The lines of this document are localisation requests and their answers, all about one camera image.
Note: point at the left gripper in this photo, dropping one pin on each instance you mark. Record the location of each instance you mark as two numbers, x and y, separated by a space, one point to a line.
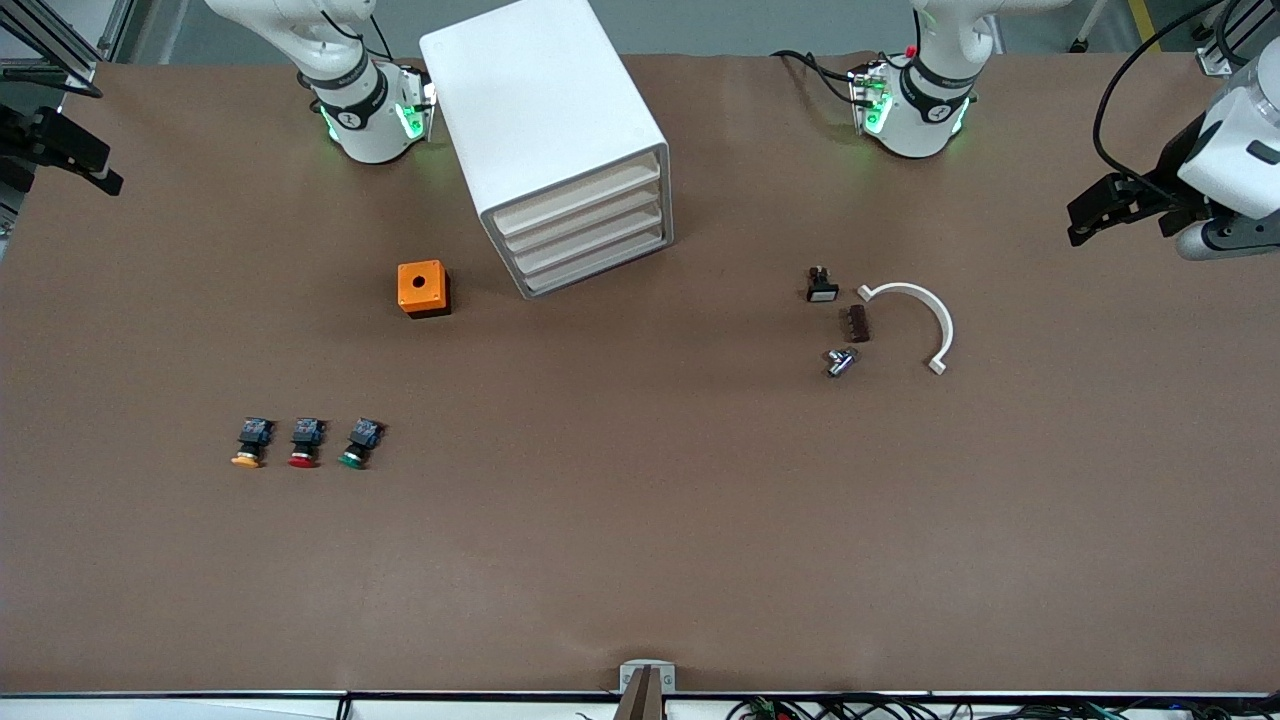
1172 166

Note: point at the green push button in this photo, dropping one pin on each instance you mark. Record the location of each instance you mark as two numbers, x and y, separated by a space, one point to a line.
366 432

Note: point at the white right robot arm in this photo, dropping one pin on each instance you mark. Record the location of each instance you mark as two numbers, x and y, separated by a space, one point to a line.
365 135

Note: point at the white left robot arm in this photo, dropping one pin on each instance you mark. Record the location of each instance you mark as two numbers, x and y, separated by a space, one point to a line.
925 130

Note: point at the yellow push button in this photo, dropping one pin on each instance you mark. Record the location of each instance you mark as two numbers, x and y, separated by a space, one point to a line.
254 432

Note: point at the red push button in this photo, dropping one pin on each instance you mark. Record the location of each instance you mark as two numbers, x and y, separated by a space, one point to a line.
308 432

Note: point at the brown terminal block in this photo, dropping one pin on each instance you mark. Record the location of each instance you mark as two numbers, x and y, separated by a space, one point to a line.
858 324

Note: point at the aluminium frame profile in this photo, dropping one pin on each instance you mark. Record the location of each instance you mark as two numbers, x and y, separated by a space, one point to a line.
1215 60
75 72

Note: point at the white curved plastic bracket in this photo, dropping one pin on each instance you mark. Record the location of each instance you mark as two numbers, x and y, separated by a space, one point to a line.
905 288

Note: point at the metal base connector bracket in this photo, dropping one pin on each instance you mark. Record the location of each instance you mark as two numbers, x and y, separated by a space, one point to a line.
415 110
868 95

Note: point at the orange button enclosure box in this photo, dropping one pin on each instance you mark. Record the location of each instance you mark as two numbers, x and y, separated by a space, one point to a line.
408 297

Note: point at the black white rectangular switch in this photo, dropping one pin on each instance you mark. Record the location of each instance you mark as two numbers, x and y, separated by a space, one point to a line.
822 292

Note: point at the silver key switch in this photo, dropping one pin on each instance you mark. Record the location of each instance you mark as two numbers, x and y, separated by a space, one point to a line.
840 362

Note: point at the white table edge rail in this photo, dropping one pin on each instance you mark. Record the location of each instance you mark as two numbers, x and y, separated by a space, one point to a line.
200 708

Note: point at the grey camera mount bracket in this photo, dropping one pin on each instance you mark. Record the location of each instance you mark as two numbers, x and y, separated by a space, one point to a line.
628 678

